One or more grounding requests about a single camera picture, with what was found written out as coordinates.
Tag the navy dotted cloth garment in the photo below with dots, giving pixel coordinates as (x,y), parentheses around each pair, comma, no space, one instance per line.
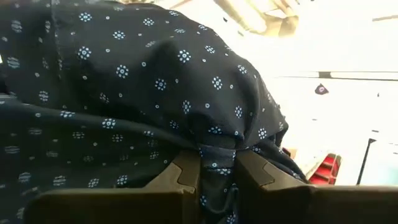
(124,77)

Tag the thin black pole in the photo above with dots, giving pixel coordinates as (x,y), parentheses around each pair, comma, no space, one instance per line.
(363,161)

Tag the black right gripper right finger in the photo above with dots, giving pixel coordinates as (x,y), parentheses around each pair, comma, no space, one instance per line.
(311,205)

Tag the red plastic object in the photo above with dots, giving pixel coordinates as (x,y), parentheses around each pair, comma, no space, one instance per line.
(326,169)

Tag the small dark triangular object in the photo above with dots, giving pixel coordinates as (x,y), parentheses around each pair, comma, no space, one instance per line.
(321,90)

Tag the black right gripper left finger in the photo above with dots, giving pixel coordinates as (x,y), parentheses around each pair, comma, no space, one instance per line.
(124,207)

